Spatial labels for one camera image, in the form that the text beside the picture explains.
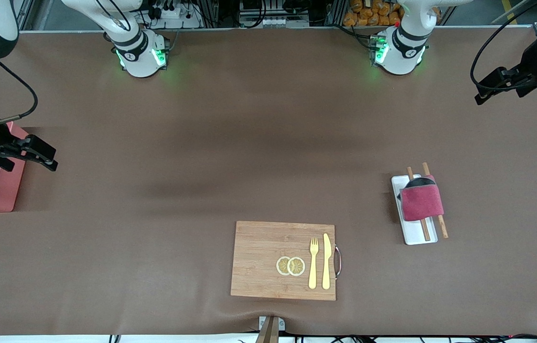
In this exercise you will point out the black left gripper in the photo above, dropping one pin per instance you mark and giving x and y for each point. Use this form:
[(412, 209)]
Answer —
[(531, 63)]

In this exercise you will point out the dark red cloth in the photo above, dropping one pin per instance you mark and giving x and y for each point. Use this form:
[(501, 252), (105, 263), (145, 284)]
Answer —
[(421, 202)]

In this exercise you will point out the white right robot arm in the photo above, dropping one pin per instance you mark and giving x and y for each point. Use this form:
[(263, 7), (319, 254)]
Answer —
[(139, 57)]

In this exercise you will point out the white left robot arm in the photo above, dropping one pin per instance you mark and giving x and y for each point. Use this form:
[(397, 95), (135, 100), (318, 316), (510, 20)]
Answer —
[(401, 52)]

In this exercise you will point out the pile of orange items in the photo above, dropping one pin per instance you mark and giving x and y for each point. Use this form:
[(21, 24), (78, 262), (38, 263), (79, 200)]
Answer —
[(368, 14)]

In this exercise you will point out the brown wooden chopstick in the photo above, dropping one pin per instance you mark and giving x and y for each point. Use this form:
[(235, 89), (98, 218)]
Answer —
[(442, 227), (425, 229)]

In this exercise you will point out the white rectangular tray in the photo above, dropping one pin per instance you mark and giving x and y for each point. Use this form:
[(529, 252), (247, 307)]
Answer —
[(413, 233)]

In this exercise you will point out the white power strip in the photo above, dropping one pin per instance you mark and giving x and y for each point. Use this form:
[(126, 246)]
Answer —
[(173, 16)]

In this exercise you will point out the golden knife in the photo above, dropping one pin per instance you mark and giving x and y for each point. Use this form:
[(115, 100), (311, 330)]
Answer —
[(326, 262)]

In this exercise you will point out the wooden cutting board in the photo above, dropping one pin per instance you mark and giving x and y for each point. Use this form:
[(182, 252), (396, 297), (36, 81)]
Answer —
[(263, 257)]

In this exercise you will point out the golden fork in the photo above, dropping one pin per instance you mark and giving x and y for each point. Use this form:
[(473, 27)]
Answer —
[(313, 267)]

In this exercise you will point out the lemon slice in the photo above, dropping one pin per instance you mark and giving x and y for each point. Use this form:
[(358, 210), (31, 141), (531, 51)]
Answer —
[(297, 267), (281, 266)]

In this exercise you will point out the metal bracket with wooden strut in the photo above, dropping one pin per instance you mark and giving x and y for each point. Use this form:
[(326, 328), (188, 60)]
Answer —
[(270, 326)]

